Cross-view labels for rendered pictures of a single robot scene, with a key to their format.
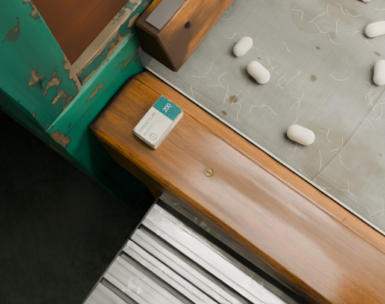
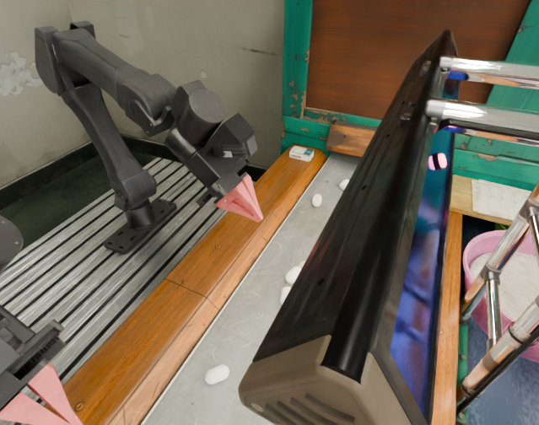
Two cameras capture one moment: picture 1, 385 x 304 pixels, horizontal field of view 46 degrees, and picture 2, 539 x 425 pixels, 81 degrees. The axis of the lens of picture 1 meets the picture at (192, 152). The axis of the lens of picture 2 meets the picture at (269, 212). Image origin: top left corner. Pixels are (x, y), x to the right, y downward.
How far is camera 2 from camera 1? 0.72 m
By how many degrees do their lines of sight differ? 49
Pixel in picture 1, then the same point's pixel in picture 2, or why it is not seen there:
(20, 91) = (286, 82)
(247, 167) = (290, 180)
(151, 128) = (297, 149)
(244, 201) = (273, 181)
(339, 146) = (318, 218)
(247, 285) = not seen: hidden behind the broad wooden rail
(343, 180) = (299, 221)
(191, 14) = (349, 134)
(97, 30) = (322, 106)
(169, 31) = (336, 127)
